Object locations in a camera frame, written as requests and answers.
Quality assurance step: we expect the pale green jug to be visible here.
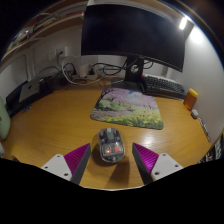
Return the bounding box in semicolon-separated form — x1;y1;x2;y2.
0;96;12;141

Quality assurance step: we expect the transparent computer mouse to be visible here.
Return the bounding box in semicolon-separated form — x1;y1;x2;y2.
97;127;126;164

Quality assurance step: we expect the wooden cubby shelf unit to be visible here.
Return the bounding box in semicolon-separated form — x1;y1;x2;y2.
199;133;224;164

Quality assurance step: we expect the white wall light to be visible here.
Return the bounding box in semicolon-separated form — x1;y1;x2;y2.
178;16;188;31

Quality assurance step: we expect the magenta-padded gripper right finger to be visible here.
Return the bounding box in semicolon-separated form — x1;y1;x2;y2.
132;143;184;185

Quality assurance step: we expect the small grey case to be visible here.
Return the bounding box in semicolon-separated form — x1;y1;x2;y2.
190;108;200;120

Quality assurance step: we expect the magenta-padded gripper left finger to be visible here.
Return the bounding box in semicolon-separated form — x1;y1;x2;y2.
40;143;92;185

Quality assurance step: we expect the black computer monitor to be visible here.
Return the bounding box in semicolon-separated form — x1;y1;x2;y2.
80;3;186;93

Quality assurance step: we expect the black desk stand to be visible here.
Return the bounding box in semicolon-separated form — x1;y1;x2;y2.
5;76;56;118

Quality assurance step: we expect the silver mini computer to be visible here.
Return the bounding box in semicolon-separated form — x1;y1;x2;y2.
18;79;41;103

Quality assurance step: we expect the wooden wall shelf unit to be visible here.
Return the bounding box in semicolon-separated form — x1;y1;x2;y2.
3;0;88;61

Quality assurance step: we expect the orange bottle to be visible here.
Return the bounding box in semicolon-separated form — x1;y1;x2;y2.
183;88;199;111

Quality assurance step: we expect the dark pen-shaped gadget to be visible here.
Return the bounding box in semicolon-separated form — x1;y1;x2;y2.
198;116;212;144

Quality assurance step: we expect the white power strip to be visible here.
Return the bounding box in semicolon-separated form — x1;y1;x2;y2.
74;62;100;81

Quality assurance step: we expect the black keyboard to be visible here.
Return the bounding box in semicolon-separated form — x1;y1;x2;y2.
142;74;188;100

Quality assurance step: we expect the white wall socket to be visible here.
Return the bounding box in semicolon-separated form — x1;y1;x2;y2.
54;47;69;58

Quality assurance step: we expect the landscape print mouse pad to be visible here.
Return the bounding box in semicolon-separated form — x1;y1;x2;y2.
90;87;165;131

